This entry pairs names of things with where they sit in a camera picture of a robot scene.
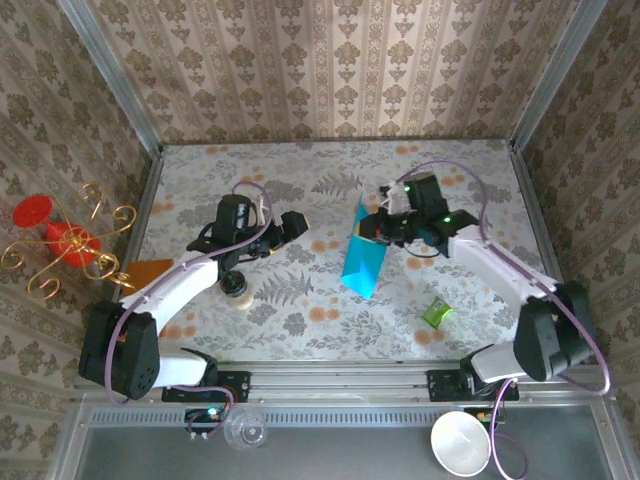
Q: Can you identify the cream jar with black cap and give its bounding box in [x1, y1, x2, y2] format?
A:
[219, 272, 255, 311]

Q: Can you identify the green snack packet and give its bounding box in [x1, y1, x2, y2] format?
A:
[419, 296, 455, 329]

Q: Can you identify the orange cloth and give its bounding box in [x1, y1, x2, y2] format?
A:
[121, 258, 174, 291]

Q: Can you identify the small circuit board green light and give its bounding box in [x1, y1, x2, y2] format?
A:
[184, 407, 226, 436]

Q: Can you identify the clear plastic cup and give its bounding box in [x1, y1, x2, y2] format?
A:
[223, 405, 271, 453]

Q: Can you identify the red plastic goblet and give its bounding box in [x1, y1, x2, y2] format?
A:
[12, 195, 103, 269]

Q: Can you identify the small circuit board orange part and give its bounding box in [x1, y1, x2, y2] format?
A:
[464, 407, 507, 426]

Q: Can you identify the grey metal tray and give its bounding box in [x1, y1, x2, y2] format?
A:
[49, 394, 636, 480]

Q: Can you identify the white bowl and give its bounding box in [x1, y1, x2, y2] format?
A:
[430, 410, 492, 477]

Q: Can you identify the aluminium table side rail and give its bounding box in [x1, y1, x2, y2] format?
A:
[508, 139, 564, 289]
[112, 144, 166, 311]

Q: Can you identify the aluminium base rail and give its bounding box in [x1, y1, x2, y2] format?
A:
[72, 360, 614, 404]

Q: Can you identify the gold wire ornament stand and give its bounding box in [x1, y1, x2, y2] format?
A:
[0, 182, 139, 300]

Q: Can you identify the aluminium frame post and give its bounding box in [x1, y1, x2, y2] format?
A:
[509, 0, 610, 151]
[57, 0, 166, 157]

